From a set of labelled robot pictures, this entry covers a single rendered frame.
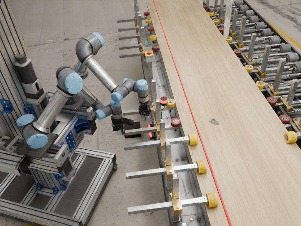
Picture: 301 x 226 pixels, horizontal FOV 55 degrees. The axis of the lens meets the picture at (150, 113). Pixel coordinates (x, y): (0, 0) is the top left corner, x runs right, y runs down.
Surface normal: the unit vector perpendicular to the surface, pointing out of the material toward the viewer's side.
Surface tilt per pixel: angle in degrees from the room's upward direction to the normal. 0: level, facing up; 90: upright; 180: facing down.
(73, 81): 85
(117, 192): 0
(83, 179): 0
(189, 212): 0
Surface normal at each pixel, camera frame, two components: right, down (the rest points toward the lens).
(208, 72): -0.07, -0.75
